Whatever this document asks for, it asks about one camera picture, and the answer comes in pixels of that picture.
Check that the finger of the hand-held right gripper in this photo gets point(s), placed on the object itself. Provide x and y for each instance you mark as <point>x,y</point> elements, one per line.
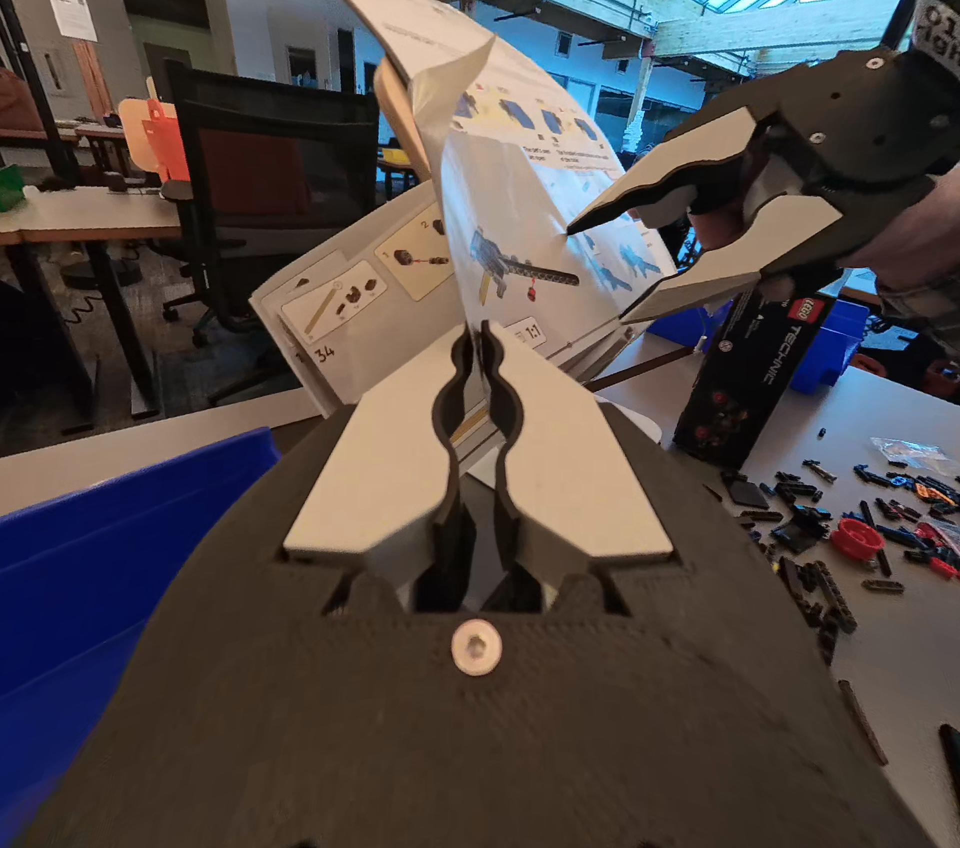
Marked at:
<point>675,150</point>
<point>750,248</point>

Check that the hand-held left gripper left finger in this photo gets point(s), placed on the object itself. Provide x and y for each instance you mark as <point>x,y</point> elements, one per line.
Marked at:
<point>367,488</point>

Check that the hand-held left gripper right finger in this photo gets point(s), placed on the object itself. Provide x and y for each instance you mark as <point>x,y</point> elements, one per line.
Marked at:
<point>592,488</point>

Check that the instruction booklet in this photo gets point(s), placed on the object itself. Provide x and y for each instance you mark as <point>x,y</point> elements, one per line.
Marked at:
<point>510,203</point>

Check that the person's right hand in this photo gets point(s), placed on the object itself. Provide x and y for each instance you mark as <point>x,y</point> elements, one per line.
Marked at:
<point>915,233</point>

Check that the building set box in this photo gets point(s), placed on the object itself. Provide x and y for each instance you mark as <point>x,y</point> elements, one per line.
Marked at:
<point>750,375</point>

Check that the black flat panel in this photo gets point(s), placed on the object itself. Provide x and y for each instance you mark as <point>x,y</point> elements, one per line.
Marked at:
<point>746,492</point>

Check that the black curved panel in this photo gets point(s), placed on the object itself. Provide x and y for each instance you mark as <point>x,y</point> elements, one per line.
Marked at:
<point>799,537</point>

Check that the adjacent grey table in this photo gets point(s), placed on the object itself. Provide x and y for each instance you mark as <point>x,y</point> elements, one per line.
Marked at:
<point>150,435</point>

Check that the clear plastic bag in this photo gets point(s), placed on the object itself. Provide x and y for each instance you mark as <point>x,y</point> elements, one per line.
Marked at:
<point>907,449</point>

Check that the pile of black beams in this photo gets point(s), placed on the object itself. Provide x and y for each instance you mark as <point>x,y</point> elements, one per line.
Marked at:
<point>836,597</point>

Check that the red wheel rim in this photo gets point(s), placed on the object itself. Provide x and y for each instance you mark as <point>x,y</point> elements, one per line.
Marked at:
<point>855,539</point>

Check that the pile of small connector pins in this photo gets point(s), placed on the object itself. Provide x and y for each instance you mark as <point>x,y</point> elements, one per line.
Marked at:
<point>930,488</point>

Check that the dark grey thin liftarm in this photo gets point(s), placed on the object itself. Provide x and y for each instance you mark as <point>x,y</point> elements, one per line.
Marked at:
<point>883,585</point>

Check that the black office chair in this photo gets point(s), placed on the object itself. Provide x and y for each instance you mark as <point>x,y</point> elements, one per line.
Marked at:
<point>262,188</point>

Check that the brown axle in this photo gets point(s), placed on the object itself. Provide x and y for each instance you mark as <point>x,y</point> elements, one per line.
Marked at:
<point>862,720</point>

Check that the white office table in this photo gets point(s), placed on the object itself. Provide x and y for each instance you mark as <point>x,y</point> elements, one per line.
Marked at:
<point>90,210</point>

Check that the orange chair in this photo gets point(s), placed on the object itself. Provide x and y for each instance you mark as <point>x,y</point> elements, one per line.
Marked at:
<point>161,135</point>

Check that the white paper sheet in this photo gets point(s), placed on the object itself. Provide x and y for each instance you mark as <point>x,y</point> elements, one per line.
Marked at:
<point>71,8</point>

